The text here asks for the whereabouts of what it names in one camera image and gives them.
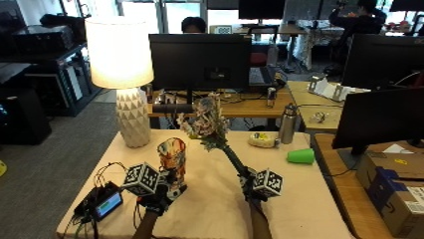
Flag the steel water bottle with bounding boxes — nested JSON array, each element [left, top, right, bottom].
[[278, 103, 300, 145]]

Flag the black box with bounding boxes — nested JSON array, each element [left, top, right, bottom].
[[0, 87, 53, 145]]

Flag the black device with lit screen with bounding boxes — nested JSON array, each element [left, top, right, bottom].
[[73, 181, 125, 223]]

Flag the artificial flower bouquet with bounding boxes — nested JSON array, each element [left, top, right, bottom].
[[177, 92, 254, 180]]

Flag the green plastic cup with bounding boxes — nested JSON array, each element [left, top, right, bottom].
[[284, 147, 316, 165]]

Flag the colourful painted vase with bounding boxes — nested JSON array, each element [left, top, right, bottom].
[[157, 136, 189, 200]]

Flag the white marker cube on glove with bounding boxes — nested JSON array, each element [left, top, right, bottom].
[[251, 168, 284, 198], [121, 161, 162, 197]]

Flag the black distant monitor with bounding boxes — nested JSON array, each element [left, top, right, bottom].
[[237, 0, 287, 27]]

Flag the person's right hand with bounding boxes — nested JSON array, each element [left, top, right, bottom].
[[237, 165, 271, 204]]

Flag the wooden side desk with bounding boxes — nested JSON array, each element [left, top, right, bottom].
[[286, 80, 424, 133]]

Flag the person's left hand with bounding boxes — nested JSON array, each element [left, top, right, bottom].
[[138, 168, 189, 213]]

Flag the cardboard box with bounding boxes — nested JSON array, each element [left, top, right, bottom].
[[355, 151, 424, 239]]

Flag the black cables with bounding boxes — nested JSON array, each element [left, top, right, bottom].
[[61, 161, 134, 239]]

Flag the white marker cube on right glove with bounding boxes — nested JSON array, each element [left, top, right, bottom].
[[251, 168, 284, 198]]

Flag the small silver crumpled object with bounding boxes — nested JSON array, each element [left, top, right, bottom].
[[308, 112, 330, 124]]

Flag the white marker cube on left glove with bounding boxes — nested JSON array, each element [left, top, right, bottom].
[[121, 161, 162, 197]]

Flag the black cylinder speaker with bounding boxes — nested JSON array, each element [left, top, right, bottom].
[[151, 103, 197, 115]]

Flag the large black computer monitor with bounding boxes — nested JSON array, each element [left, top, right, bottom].
[[340, 33, 424, 92]]

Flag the cream tablecloth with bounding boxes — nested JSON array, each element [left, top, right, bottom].
[[54, 128, 355, 239]]

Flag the white table lamp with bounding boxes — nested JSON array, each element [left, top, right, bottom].
[[84, 16, 155, 149]]

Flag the white and yellow tape roll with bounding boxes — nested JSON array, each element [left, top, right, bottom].
[[246, 131, 280, 149]]

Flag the white folded stand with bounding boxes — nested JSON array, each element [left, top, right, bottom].
[[306, 75, 372, 104]]

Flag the black shelf unit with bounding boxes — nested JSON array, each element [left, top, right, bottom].
[[0, 24, 101, 118]]

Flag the black tilted computer monitor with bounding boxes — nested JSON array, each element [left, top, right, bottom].
[[331, 87, 424, 171]]

